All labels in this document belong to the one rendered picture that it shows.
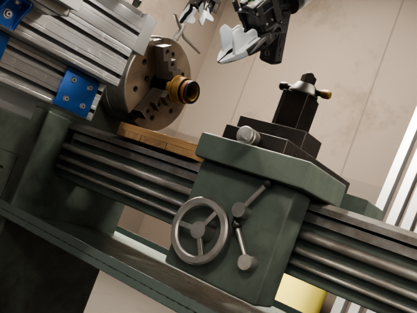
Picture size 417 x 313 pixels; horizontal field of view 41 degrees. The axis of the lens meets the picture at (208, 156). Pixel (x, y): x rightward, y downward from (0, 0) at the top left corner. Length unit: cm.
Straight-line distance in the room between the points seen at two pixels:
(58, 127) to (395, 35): 317
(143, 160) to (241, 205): 47
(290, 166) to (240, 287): 28
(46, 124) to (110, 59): 61
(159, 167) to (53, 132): 41
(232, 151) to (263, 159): 8
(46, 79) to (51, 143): 64
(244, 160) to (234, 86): 386
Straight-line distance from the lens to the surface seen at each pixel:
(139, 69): 181
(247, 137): 130
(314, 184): 121
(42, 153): 182
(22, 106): 130
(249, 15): 111
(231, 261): 127
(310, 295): 372
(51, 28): 116
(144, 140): 160
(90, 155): 175
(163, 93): 182
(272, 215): 123
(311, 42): 483
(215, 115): 510
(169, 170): 155
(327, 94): 146
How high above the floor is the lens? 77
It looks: 4 degrees up
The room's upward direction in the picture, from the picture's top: 21 degrees clockwise
